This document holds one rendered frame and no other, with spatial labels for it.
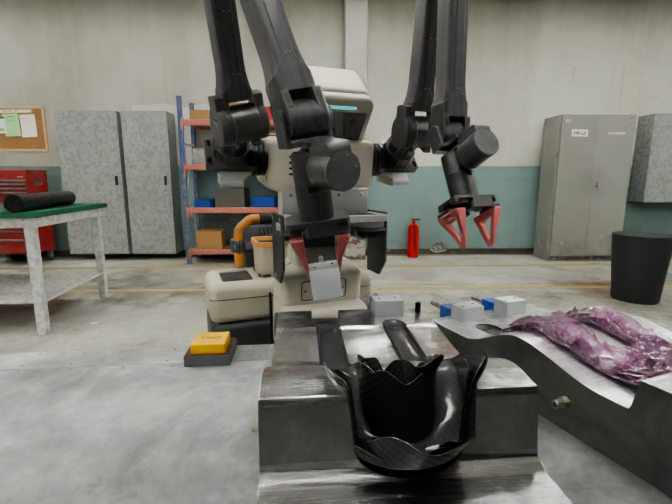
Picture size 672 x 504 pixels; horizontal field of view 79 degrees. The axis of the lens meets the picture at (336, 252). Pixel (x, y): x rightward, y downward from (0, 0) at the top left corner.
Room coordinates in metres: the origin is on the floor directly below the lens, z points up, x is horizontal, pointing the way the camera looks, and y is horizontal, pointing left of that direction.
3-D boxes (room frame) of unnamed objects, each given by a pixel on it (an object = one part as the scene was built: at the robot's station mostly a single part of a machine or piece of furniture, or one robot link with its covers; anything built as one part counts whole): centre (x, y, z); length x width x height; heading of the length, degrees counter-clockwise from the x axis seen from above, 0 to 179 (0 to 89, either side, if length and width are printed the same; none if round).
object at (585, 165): (5.75, -3.43, 0.98); 1.00 x 0.47 x 1.95; 92
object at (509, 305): (0.85, -0.34, 0.86); 0.13 x 0.05 x 0.05; 22
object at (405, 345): (0.48, -0.06, 0.92); 0.35 x 0.16 x 0.09; 5
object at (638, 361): (0.58, -0.39, 0.90); 0.26 x 0.18 x 0.08; 22
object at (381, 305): (0.74, -0.09, 0.89); 0.13 x 0.05 x 0.05; 6
